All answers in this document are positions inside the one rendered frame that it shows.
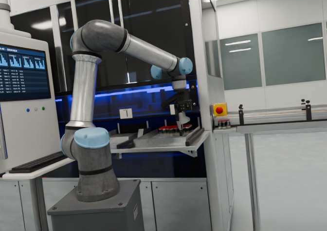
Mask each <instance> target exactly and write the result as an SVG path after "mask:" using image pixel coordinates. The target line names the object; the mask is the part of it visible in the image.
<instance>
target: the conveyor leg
mask: <svg viewBox="0 0 327 231"><path fill-rule="evenodd" d="M240 133H241V134H244V135H245V146H246V157H247V167H248V178H249V188H250V199H251V209H252V220H253V231H262V229H261V218H260V207H259V197H258V185H257V175H256V164H255V153H254V138H253V133H256V132H240Z"/></svg>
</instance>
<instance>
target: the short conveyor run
mask: <svg viewBox="0 0 327 231"><path fill-rule="evenodd" d="M301 101H302V102H303V103H301V105H291V106H279V107H267V108H254V109H243V107H242V106H243V105H242V104H240V105H239V107H238V108H239V110H230V111H228V115H230V116H217V117H216V118H215V119H214V128H217V127H218V121H219V120H227V119H229V120H230V125H231V127H234V126H237V133H238V132H256V131H274V130H293V129H311V128H327V109H314V110H311V108H324V107H327V103H315V104H309V103H310V101H309V100H306V103H307V104H306V103H304V101H305V99H301ZM298 109H301V111H288V112H275V113H261V114H248V115H244V114H246V113H259V112H272V111H285V110H298ZM233 114H239V115H233Z"/></svg>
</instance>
